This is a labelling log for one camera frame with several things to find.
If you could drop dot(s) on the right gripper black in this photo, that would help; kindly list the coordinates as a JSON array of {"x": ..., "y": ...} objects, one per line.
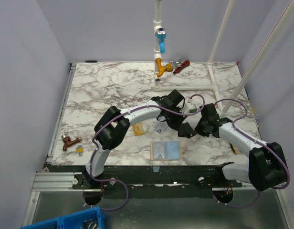
[{"x": 204, "y": 127}]

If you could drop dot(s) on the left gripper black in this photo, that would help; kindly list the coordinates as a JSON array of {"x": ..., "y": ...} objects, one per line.
[{"x": 175, "y": 125}]

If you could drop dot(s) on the black card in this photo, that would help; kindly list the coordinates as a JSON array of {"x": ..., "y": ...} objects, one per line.
[{"x": 186, "y": 131}]

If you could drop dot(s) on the silver VIP card top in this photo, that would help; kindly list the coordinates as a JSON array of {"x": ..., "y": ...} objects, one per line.
[{"x": 158, "y": 150}]

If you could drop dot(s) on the silver vip card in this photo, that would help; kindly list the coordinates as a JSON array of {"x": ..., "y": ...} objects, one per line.
[
  {"x": 161, "y": 127},
  {"x": 158, "y": 150}
]

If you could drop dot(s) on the beige leather card holder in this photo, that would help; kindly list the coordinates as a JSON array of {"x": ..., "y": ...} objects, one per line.
[{"x": 173, "y": 151}]

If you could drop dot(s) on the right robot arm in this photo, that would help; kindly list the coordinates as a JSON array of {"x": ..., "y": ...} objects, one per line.
[{"x": 266, "y": 167}]

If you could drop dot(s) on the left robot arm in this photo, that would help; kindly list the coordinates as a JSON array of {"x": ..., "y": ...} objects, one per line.
[{"x": 111, "y": 129}]

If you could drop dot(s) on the gold card middle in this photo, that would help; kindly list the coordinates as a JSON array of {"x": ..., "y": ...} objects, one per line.
[{"x": 138, "y": 129}]

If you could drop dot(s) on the orange pipe valve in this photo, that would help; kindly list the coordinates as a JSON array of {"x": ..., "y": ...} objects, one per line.
[{"x": 162, "y": 68}]

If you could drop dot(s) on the red black pliers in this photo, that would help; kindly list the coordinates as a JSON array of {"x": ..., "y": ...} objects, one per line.
[{"x": 179, "y": 65}]

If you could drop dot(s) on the blue pipe valve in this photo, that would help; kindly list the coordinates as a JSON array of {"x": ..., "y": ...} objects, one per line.
[{"x": 160, "y": 35}]

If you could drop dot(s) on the blue tape piece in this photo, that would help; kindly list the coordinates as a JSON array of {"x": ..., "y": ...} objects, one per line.
[{"x": 156, "y": 168}]

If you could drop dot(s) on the brown faucet tap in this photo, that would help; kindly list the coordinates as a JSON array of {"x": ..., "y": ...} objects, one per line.
[{"x": 67, "y": 142}]

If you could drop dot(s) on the blue plastic bin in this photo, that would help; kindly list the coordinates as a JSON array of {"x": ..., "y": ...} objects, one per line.
[{"x": 92, "y": 218}]

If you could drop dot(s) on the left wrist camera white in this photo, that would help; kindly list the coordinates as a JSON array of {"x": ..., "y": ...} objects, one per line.
[{"x": 189, "y": 107}]

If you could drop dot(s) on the yellow handled pliers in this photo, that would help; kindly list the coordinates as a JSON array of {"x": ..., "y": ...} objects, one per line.
[{"x": 233, "y": 149}]

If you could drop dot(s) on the white PVC pipe frame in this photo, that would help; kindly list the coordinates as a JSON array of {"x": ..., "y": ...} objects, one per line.
[{"x": 288, "y": 12}]

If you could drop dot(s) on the aluminium rail frame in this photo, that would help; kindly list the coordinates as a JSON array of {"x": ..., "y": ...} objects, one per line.
[{"x": 94, "y": 87}]

